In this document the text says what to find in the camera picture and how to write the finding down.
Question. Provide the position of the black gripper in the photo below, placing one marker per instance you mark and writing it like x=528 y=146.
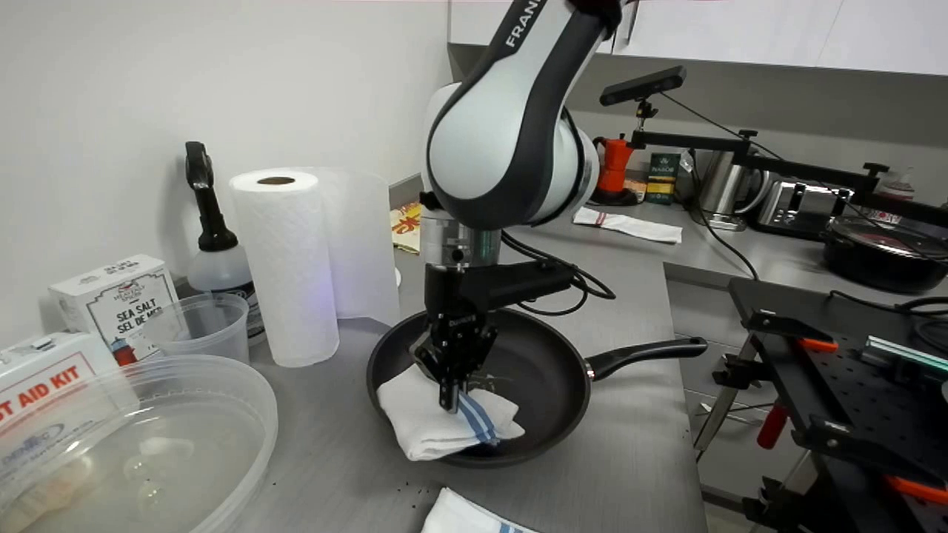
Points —
x=445 y=297

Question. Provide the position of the white blue-striped towel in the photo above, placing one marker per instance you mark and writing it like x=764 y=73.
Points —
x=435 y=430
x=460 y=519

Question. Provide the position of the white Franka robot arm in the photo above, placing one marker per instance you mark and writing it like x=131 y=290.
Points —
x=506 y=137

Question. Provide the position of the black nonstick frying pan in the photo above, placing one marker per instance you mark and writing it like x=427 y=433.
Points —
x=553 y=375

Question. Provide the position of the white paper towel roll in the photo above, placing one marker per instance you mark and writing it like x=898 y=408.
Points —
x=287 y=278

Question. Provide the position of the white folded cloth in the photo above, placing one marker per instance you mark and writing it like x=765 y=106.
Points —
x=642 y=230

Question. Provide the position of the clear plastic cup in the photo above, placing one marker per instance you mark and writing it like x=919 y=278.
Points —
x=213 y=333

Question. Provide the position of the red jug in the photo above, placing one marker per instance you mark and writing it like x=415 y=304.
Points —
x=614 y=167

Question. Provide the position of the clear plastic bowl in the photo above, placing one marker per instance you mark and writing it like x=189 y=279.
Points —
x=204 y=464

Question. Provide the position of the yellow and black box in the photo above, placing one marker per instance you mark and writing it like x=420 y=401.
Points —
x=672 y=176

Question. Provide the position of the spray bottle with black trigger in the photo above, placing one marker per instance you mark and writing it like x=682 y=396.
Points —
x=204 y=198

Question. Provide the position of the chrome kettle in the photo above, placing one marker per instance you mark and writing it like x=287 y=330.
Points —
x=727 y=187

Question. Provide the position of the white sea salt box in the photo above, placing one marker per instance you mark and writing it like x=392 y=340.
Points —
x=121 y=306

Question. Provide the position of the chrome toaster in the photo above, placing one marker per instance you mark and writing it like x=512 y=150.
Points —
x=805 y=205

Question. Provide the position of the white first aid kit box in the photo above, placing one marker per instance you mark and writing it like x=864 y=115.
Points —
x=48 y=396

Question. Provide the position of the black perforated robot table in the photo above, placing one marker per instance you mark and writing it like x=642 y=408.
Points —
x=869 y=404

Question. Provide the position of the black round hotplate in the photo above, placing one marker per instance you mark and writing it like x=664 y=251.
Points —
x=885 y=253

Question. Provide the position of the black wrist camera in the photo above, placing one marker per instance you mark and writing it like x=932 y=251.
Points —
x=522 y=290

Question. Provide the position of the black stereo camera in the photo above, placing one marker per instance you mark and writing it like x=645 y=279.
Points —
x=642 y=88

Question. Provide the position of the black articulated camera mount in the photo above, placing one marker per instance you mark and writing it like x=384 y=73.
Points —
x=789 y=170

